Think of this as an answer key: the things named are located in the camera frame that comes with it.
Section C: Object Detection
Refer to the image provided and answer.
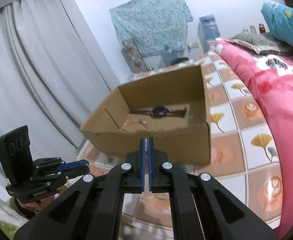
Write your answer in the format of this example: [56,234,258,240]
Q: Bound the multicolour bead bracelet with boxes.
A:
[120,118,149,133]

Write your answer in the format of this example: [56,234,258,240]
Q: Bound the green fuzzy sleeve forearm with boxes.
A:
[9,197,36,219]

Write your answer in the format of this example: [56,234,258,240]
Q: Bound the person's left hand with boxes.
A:
[17,199,43,212]

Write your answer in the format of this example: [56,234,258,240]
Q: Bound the black purple wrist watch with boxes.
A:
[130,106,187,119]

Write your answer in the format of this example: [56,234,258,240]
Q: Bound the white grey curtain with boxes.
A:
[0,0,110,200]

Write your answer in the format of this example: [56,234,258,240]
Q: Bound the brown cardboard box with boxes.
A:
[80,64,211,166]

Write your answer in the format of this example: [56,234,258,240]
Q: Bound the patchwork fabric panel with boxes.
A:
[121,38,149,74]

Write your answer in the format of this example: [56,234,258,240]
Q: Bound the pink floral quilt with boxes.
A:
[214,40,293,238]

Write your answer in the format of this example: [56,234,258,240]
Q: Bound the white water dispenser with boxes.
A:
[198,23,219,53]

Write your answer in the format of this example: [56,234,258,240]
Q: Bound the teal floral hanging cloth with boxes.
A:
[109,0,193,56]

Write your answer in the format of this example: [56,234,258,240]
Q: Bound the grey green fuzzy cushion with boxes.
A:
[225,33,293,56]

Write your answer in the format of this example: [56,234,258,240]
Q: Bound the blue water jug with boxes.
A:
[199,15,221,41]

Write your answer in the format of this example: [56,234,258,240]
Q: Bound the pink small bottle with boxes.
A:
[250,25,257,34]

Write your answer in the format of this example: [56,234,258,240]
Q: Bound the teal cartoon pillow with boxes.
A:
[261,1,293,47]

